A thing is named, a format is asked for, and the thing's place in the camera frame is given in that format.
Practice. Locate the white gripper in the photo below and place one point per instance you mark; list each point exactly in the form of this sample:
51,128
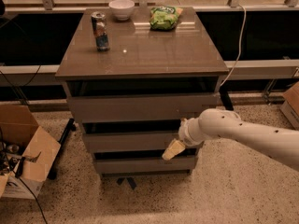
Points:
184,132

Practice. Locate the grey drawer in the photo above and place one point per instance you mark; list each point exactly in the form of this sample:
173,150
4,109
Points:
145,165
139,108
119,142

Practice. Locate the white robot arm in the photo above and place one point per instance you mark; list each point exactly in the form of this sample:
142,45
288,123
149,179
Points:
279,144

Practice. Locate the grey bottom drawer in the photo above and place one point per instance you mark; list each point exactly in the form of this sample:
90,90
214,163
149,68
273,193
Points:
145,165

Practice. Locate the grey top drawer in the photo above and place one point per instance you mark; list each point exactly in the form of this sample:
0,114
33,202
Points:
139,108

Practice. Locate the grey drawer cabinet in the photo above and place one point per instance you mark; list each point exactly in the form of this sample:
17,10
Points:
141,62

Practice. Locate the open cardboard box left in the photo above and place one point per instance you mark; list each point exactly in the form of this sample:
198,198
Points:
38,147

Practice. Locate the black stand foot right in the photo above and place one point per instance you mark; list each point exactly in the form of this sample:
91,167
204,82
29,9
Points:
225,99

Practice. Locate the cardboard box right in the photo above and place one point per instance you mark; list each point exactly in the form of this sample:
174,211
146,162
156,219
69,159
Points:
290,107

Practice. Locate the black bar on floor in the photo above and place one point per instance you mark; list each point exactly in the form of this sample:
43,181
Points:
70,127

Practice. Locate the green chip bag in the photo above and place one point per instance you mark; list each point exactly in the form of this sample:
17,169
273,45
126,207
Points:
164,18

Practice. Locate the blue drink can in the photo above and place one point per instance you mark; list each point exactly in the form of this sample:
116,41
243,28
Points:
99,24

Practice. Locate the white bowl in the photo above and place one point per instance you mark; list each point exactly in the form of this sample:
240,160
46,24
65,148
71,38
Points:
122,9

